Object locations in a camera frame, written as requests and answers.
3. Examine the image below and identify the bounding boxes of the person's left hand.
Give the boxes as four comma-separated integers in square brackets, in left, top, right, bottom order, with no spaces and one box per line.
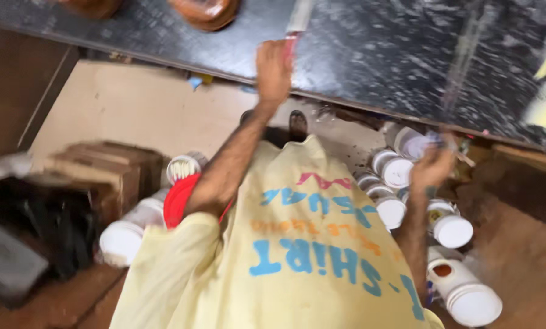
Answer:
[255,39,294,107]

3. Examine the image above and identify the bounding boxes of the person's right hand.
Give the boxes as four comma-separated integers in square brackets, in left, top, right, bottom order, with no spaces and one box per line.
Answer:
[410,144,457,193]

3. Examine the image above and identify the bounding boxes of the red-handled scraper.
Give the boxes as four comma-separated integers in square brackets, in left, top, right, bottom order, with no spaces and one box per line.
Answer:
[283,0,315,62]

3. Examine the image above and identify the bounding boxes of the thin grey stick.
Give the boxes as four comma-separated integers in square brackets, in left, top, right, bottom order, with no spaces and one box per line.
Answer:
[440,5,500,166]

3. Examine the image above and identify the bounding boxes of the brown clay bowl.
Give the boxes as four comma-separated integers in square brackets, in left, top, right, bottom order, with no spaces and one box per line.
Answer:
[169,0,242,33]
[55,0,123,20]

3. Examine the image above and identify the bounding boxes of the dark sandal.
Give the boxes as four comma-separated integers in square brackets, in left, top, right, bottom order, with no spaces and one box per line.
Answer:
[288,110,309,143]

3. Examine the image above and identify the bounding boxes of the cluster of white plastic jars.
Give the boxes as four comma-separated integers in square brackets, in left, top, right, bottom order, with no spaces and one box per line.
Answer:
[353,126,503,328]

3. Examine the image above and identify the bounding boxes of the white cup of sticks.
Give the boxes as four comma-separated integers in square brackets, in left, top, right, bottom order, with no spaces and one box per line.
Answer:
[166,152,208,184]

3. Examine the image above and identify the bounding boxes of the beige cardboard sheet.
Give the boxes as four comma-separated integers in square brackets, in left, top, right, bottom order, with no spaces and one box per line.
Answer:
[30,59,385,171]

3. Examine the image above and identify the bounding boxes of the yellow printed t-shirt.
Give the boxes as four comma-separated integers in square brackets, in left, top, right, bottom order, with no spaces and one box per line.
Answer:
[109,135,445,329]

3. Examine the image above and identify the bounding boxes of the brown cardboard boxes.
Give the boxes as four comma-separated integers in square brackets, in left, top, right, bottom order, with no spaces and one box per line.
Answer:
[43,140,169,218]

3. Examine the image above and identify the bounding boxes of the large white lidded container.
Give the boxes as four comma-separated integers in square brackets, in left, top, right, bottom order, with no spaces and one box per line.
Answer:
[99,188,170,268]

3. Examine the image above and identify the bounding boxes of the brown wooden panel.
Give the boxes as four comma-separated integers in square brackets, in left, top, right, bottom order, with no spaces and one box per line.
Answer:
[0,25,80,161]

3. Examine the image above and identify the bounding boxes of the black bag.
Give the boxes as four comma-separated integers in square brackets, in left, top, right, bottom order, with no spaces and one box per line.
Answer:
[0,175,102,280]

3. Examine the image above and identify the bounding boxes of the grey flat box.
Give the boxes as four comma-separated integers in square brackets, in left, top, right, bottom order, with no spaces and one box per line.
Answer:
[0,214,50,303]

